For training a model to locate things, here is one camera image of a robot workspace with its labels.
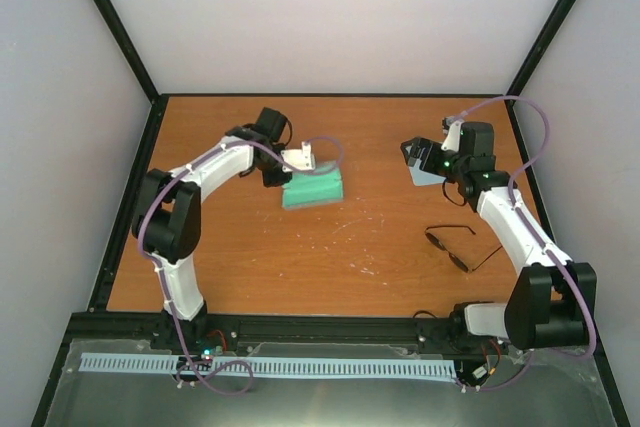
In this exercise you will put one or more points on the black sunglasses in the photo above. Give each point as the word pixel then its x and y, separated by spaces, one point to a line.
pixel 462 244

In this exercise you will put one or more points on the grey glasses case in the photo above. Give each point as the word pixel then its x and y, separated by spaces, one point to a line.
pixel 308 190

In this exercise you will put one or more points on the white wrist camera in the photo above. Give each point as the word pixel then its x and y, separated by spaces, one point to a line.
pixel 299 159
pixel 452 130

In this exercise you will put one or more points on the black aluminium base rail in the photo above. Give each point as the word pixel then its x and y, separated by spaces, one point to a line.
pixel 239 333

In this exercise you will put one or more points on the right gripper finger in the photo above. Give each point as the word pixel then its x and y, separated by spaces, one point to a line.
pixel 412 156
pixel 417 142

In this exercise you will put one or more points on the black frame post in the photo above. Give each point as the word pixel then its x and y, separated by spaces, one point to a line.
pixel 123 40
pixel 545 37

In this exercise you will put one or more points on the left black frame post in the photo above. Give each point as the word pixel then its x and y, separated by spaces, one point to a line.
pixel 123 40

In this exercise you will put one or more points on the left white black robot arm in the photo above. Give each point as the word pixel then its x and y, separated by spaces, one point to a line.
pixel 167 221

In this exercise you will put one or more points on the light blue cleaning cloth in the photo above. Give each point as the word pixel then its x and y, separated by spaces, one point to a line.
pixel 421 178

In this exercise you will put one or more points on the right black frame post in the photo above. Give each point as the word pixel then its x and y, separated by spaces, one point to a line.
pixel 545 37

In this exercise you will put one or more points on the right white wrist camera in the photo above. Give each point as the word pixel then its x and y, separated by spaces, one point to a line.
pixel 452 130

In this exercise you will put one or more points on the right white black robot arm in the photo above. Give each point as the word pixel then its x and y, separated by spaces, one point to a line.
pixel 553 300

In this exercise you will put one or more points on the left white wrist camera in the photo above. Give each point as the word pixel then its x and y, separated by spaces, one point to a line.
pixel 299 159

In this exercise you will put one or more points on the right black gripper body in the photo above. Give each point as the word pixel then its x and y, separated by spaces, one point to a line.
pixel 437 167

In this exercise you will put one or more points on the light blue cable duct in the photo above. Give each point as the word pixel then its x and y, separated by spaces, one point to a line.
pixel 280 367

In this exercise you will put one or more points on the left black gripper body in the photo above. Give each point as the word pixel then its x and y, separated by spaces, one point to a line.
pixel 269 179

